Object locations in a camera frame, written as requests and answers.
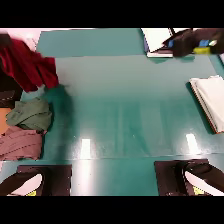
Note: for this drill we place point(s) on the white folded garment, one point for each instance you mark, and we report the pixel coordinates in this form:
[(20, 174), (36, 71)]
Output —
[(211, 100), (156, 38)]

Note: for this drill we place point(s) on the mauve garment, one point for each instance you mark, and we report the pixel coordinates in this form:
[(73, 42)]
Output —
[(20, 143)]

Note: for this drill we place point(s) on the red garment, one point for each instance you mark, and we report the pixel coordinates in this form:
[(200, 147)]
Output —
[(30, 66)]

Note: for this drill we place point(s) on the green garment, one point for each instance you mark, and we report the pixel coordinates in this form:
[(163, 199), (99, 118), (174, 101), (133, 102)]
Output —
[(31, 115)]

